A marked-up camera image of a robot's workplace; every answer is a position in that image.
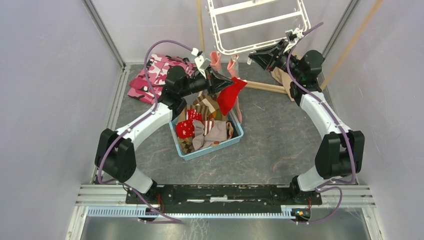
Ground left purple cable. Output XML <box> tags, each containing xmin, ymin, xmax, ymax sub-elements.
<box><xmin>96</xmin><ymin>39</ymin><xmax>195</xmax><ymax>223</ymax></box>

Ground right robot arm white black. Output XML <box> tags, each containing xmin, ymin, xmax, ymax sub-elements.
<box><xmin>248</xmin><ymin>39</ymin><xmax>365</xmax><ymax>204</ymax></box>

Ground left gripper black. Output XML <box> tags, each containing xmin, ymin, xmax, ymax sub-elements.
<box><xmin>179</xmin><ymin>65</ymin><xmax>234</xmax><ymax>98</ymax></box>

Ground beige cloth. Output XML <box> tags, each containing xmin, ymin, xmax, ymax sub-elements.
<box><xmin>267</xmin><ymin>62</ymin><xmax>295</xmax><ymax>102</ymax></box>

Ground brown beige socks pile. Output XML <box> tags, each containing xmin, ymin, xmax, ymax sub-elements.
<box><xmin>176</xmin><ymin>94</ymin><xmax>234</xmax><ymax>154</ymax></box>

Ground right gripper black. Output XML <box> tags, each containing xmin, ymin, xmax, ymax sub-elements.
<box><xmin>248</xmin><ymin>39</ymin><xmax>302</xmax><ymax>81</ymax></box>

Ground pink sock green patches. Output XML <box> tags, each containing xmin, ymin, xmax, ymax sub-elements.
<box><xmin>209</xmin><ymin>51</ymin><xmax>223</xmax><ymax>75</ymax></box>

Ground pink camouflage cloth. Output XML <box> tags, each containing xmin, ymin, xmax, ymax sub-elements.
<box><xmin>127</xmin><ymin>54</ymin><xmax>196</xmax><ymax>105</ymax></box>

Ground red sock white trim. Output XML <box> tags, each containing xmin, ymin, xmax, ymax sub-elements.
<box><xmin>216</xmin><ymin>78</ymin><xmax>248</xmax><ymax>116</ymax></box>

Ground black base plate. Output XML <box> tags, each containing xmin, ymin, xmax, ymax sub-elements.
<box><xmin>142</xmin><ymin>184</ymin><xmax>323</xmax><ymax>214</ymax></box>

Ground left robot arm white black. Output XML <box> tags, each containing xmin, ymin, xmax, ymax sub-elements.
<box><xmin>94</xmin><ymin>66</ymin><xmax>233</xmax><ymax>204</ymax></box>

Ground red sock white stars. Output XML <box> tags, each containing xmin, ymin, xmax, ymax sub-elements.
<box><xmin>175</xmin><ymin>109</ymin><xmax>203</xmax><ymax>139</ymax></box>

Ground blue plastic basket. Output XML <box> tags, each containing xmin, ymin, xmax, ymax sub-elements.
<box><xmin>168</xmin><ymin>110</ymin><xmax>244</xmax><ymax>161</ymax></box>

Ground white clip hanger frame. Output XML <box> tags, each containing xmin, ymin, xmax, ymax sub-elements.
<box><xmin>206</xmin><ymin>0</ymin><xmax>312</xmax><ymax>57</ymax></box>

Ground wooden hanger stand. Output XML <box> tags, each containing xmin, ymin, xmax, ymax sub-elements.
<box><xmin>195</xmin><ymin>0</ymin><xmax>384</xmax><ymax>94</ymax></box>

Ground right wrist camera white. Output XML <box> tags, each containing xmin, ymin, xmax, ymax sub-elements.
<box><xmin>285</xmin><ymin>27</ymin><xmax>304</xmax><ymax>43</ymax></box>

